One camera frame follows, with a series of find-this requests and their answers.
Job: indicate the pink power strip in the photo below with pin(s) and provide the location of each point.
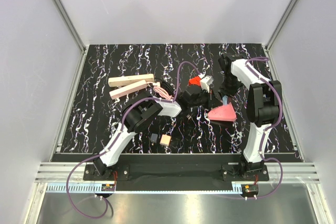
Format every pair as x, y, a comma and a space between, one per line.
131, 88

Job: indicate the pink triangular socket block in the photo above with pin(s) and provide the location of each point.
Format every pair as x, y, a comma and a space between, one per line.
224, 113

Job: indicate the dark grey plug block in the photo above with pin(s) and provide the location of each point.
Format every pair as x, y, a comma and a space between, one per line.
153, 138

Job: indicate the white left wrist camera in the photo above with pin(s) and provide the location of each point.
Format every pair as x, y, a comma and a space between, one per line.
205, 82

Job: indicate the red block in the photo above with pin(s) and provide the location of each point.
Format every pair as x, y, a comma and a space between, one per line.
195, 81

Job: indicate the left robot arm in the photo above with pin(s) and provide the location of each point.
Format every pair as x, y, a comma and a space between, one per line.
140, 112

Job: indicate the pink plug adapter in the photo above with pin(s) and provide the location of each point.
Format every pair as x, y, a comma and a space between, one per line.
165, 140

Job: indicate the beige power strip red sockets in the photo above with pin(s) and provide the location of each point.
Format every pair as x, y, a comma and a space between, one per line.
127, 80

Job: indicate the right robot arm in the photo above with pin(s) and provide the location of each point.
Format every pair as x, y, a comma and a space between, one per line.
264, 107

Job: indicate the blue plug block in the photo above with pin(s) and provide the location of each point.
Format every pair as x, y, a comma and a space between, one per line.
225, 100

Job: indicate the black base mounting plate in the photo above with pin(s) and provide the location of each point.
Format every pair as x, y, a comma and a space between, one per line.
159, 172

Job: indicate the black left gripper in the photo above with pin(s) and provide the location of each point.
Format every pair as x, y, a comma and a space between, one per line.
211, 100

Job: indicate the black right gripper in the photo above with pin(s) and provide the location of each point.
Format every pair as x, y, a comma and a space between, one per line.
223, 91

